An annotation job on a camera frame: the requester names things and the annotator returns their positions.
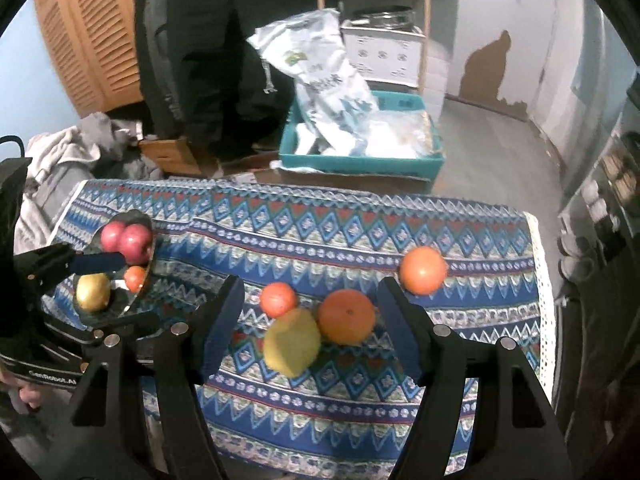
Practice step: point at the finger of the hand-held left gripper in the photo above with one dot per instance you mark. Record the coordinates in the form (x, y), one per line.
(135, 321)
(97, 261)

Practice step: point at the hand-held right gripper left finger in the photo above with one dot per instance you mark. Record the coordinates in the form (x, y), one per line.
(222, 330)

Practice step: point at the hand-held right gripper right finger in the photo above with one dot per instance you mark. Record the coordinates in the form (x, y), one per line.
(400, 335)

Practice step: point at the red apple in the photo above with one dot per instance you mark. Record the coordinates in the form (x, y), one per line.
(112, 236)
(136, 244)

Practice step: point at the yellow apple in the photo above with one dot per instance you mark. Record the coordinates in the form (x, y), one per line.
(92, 292)

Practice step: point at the dark glass bowl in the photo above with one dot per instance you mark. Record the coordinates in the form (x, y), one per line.
(117, 292)

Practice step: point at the small orange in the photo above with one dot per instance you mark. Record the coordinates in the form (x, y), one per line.
(278, 300)
(135, 278)

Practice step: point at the large orange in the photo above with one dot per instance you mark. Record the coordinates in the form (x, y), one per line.
(422, 270)
(346, 316)

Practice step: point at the yellow pear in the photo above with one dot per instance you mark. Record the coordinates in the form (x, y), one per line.
(292, 342)

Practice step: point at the person's left hand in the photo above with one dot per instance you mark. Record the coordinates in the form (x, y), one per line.
(27, 396)

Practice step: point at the blue patterned tablecloth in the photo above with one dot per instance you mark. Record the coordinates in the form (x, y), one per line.
(350, 410)

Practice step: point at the grey clothes pile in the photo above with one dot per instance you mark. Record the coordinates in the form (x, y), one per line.
(105, 135)

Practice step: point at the wooden drawer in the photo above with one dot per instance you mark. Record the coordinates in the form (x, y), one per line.
(170, 152)

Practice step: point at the teal plastic crate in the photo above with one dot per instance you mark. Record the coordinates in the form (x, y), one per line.
(350, 162)

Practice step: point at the group of assorted shoes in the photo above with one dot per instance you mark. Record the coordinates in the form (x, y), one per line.
(575, 250)

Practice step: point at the clear plastic bag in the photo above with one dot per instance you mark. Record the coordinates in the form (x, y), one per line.
(395, 132)

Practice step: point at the grey jacket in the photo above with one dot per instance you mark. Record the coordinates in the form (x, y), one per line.
(152, 50)

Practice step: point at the black hooded coat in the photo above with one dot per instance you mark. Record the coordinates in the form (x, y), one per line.
(215, 60)

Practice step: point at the wooden louvered wardrobe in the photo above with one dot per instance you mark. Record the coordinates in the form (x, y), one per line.
(95, 25)

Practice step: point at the shoe rack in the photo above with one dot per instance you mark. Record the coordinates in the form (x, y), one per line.
(620, 220)

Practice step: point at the white rice bag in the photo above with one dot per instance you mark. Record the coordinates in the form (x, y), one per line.
(325, 80)

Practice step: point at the white patterned storage box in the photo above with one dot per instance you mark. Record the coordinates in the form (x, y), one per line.
(382, 52)

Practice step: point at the steel pot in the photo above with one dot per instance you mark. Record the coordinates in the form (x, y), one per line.
(385, 15)

